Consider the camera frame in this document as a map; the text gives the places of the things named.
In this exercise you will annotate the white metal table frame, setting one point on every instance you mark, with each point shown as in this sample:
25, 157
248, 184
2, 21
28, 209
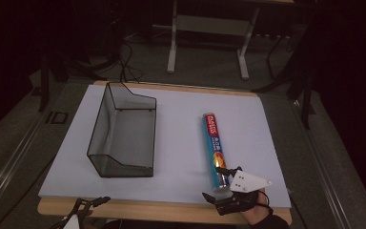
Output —
209, 24

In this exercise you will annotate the person's left hand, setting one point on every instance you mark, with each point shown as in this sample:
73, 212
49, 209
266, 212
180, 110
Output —
85, 213

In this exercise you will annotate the person's right hand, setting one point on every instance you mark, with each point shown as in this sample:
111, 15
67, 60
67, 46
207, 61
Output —
260, 210

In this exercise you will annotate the black metal stand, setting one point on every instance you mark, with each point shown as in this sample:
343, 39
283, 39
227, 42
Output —
305, 95

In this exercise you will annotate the pale sheet mat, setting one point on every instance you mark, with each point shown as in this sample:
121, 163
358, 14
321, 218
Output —
181, 159

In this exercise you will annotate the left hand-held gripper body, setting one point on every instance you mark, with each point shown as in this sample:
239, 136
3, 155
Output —
71, 222

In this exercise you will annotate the black mesh bin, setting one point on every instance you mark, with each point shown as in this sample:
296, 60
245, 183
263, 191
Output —
127, 140

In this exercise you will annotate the black floor plate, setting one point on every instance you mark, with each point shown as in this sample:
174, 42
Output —
57, 117

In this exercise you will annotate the blue cylindrical tube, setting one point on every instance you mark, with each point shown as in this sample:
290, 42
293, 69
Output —
214, 146

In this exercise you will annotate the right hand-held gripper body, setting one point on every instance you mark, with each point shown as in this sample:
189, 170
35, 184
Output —
249, 183

